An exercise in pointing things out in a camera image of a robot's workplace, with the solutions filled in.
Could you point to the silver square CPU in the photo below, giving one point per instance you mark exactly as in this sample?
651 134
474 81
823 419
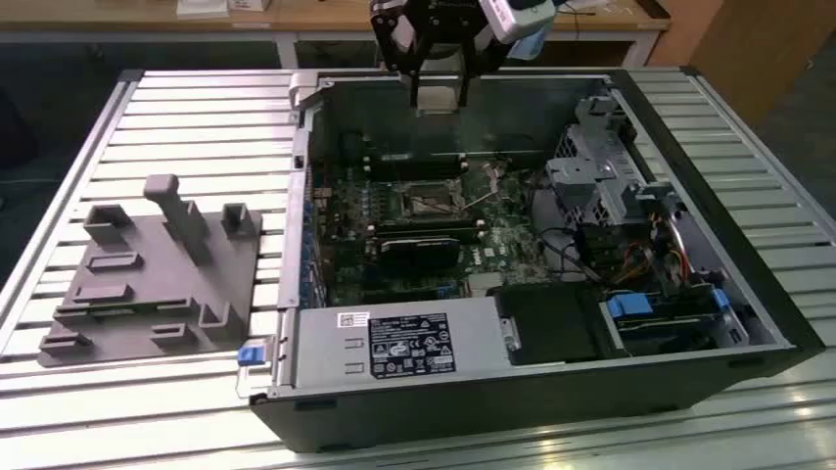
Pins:
436 100

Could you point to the grey metal drive cage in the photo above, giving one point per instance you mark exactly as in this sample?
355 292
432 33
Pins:
588 196

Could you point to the green motherboard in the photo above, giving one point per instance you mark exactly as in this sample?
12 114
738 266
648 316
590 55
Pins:
516 230

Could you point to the hard disk in blue carrier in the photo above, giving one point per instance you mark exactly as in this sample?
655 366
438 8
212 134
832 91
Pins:
630 308

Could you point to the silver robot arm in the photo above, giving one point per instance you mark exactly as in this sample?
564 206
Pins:
532 46

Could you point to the silver chipset heatsink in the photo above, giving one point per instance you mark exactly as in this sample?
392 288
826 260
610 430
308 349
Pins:
487 284

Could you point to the black open PC case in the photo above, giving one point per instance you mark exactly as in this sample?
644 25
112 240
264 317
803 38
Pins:
458 411

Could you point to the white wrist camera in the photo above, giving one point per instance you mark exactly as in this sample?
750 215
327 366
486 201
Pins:
506 22

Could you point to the grey power supply unit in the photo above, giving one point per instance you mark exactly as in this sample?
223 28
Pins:
327 343

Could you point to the wooden desk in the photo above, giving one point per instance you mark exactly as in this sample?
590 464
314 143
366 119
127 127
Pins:
98 22

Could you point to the CPU socket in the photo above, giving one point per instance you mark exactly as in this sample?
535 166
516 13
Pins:
428 203

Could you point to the blue drive bay tab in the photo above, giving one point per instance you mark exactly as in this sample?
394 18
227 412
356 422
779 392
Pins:
720 301

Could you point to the brown wooden cabinet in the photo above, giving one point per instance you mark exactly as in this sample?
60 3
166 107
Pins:
751 49

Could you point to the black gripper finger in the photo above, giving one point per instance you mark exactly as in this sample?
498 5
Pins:
415 73
463 73

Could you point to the black plastic shroud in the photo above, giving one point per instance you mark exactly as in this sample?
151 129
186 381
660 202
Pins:
555 323

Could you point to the grey plastic parts rack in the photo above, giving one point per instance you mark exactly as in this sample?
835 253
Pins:
150 274

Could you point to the blue case release latch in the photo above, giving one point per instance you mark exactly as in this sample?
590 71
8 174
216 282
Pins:
255 353

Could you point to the small white box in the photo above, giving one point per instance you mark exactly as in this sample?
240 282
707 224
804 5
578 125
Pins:
248 4

